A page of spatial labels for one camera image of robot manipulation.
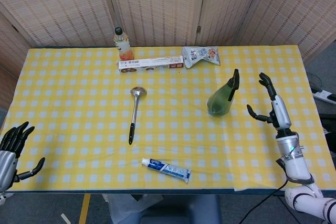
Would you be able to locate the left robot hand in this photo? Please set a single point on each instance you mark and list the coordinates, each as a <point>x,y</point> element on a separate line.
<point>10,142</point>

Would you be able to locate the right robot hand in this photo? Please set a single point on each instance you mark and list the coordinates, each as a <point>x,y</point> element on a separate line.
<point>281,111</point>

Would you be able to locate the green spray bottle black trigger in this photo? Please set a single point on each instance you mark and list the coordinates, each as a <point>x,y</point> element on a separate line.
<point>219,100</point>

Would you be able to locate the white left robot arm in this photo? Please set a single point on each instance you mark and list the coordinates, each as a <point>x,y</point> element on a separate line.
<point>4,197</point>

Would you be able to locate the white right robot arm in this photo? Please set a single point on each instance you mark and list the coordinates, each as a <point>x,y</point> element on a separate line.
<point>296,161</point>

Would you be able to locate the orange drink bottle black cap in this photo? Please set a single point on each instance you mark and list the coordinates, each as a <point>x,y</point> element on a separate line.
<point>123,45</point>

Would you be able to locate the white power strip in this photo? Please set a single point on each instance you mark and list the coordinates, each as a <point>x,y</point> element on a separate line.
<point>325,96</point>

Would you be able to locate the yellow white checked tablecloth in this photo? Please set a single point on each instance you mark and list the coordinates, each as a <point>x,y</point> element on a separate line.
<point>78,103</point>

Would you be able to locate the crumpled white snack bag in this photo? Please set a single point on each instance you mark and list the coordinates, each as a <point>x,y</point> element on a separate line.
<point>202,54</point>

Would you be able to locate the metal screen hinge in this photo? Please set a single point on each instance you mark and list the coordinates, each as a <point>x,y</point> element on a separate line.
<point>199,29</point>

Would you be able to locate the white blue toothpaste tube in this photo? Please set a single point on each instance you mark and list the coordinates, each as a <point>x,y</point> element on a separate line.
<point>168,169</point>

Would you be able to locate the white plastic bag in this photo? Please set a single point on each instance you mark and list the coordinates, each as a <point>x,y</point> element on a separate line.
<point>126,208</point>

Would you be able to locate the long white cling film box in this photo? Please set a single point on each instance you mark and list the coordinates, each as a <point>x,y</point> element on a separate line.
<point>152,64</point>

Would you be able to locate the dark blue chair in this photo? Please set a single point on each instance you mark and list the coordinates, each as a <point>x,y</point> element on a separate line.
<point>181,209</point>

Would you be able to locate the woven folding screen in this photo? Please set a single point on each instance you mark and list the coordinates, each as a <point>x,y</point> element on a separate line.
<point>162,3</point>

